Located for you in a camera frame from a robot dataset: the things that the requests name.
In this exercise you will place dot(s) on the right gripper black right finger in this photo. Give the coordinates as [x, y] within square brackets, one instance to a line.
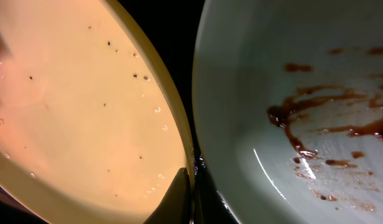
[209, 206]

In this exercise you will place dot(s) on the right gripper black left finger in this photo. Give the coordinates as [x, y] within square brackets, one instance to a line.
[175, 207]

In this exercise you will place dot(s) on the yellow plate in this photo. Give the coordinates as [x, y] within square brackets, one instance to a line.
[79, 109]

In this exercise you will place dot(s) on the round black tray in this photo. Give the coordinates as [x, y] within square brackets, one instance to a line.
[176, 46]

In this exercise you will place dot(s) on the mint green plate right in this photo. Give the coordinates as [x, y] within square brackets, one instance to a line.
[288, 108]

